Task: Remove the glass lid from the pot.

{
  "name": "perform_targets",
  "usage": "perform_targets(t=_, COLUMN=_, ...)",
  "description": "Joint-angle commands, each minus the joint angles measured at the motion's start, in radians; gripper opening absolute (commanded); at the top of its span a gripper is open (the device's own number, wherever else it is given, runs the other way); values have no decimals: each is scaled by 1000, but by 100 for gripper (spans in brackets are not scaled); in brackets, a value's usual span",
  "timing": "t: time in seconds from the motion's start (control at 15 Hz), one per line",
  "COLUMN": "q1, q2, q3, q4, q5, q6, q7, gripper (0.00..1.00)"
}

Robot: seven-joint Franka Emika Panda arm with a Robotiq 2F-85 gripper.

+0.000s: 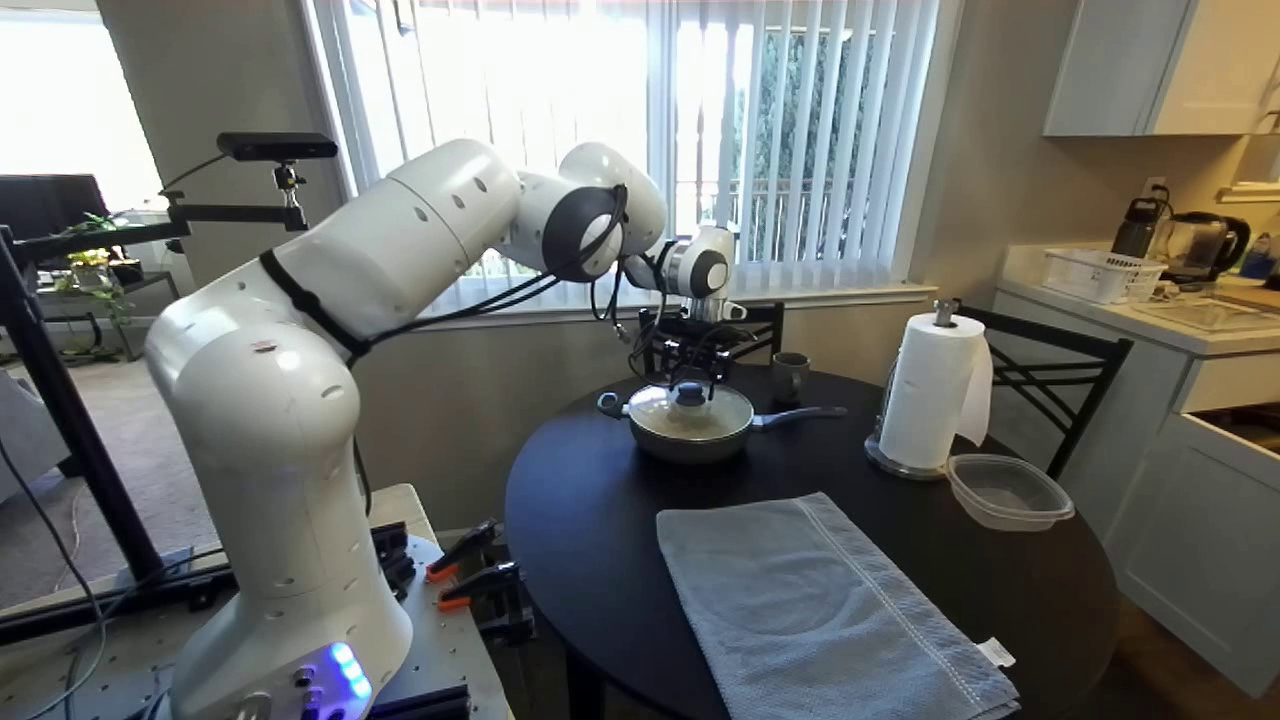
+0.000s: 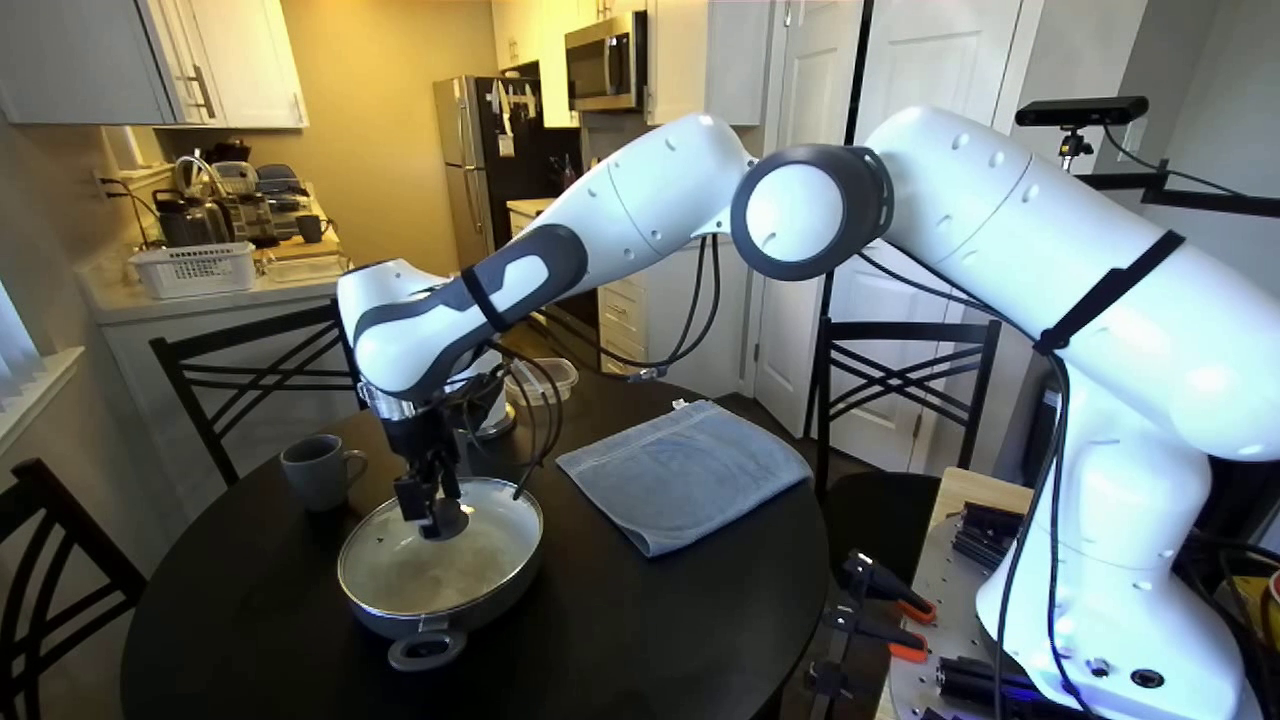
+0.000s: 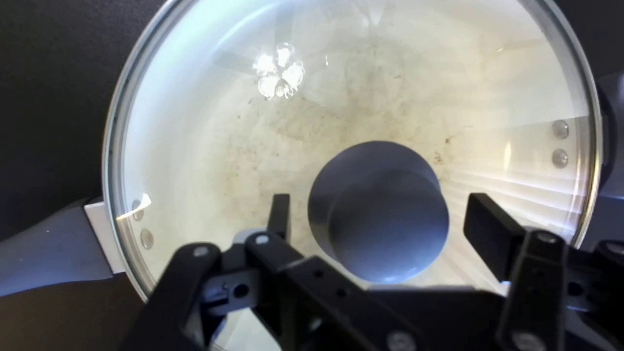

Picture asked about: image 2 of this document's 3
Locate black chair with cross back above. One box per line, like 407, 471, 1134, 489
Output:
809, 316, 1006, 564
150, 298, 359, 489
0, 456, 152, 720

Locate clear plastic storage container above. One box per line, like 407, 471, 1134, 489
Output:
130, 238, 259, 298

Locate black stereo camera bar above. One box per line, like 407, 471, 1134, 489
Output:
1014, 93, 1152, 133

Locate white wall cabinet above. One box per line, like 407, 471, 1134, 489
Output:
0, 0, 313, 136

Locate grey ceramic mug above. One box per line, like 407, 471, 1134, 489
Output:
277, 433, 367, 515

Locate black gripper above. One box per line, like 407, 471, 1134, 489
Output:
383, 392, 474, 545

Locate stainless steel refrigerator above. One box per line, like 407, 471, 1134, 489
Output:
428, 60, 553, 272

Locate white panel door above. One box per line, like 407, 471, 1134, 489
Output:
742, 0, 1048, 471

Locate silver metal pot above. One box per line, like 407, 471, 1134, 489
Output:
336, 555, 544, 674

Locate black coffee maker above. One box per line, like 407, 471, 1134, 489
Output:
150, 178, 227, 251

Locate red-handled black clamp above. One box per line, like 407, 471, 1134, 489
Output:
836, 545, 940, 627
830, 602, 934, 670

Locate stainless steel microwave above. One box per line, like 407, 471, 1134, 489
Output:
562, 8, 651, 114

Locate wooden robot mounting board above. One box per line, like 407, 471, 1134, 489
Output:
872, 464, 1051, 720

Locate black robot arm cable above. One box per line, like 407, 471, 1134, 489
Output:
579, 230, 727, 380

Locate light blue folded towel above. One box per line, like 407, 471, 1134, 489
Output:
553, 395, 815, 560

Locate white kitchen counter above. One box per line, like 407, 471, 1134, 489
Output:
75, 242, 354, 537

